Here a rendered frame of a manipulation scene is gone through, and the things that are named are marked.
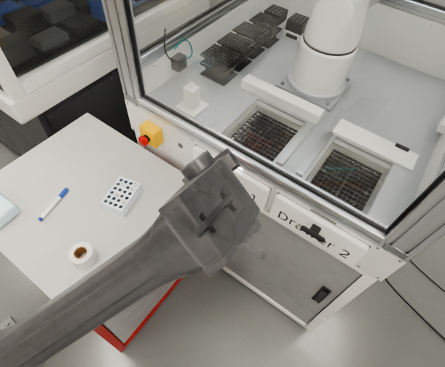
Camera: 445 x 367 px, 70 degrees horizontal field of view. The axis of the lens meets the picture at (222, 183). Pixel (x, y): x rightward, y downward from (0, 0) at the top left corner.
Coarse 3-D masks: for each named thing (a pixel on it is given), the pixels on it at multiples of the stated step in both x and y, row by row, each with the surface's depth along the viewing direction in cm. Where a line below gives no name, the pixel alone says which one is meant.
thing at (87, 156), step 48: (48, 144) 124; (96, 144) 125; (0, 192) 110; (48, 192) 111; (96, 192) 112; (144, 192) 113; (0, 240) 100; (48, 240) 100; (96, 240) 101; (48, 288) 92
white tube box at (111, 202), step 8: (120, 176) 112; (120, 184) 110; (128, 184) 110; (112, 192) 109; (120, 192) 108; (128, 192) 108; (136, 192) 110; (104, 200) 106; (112, 200) 106; (120, 200) 107; (128, 200) 106; (104, 208) 107; (112, 208) 105; (120, 208) 104; (128, 208) 108
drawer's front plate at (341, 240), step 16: (272, 208) 100; (288, 208) 95; (304, 208) 93; (288, 224) 100; (304, 224) 95; (320, 224) 90; (336, 240) 91; (352, 240) 87; (336, 256) 96; (352, 256) 92
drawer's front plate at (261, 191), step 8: (200, 152) 103; (240, 176) 99; (248, 176) 99; (248, 184) 99; (256, 184) 97; (248, 192) 102; (256, 192) 99; (264, 192) 97; (256, 200) 102; (264, 200) 100
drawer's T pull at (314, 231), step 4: (312, 224) 92; (300, 228) 91; (304, 228) 91; (308, 228) 91; (312, 228) 91; (316, 228) 91; (320, 228) 91; (308, 232) 90; (312, 232) 90; (316, 232) 90; (312, 236) 90; (316, 236) 89; (320, 236) 89; (320, 240) 89; (324, 240) 89
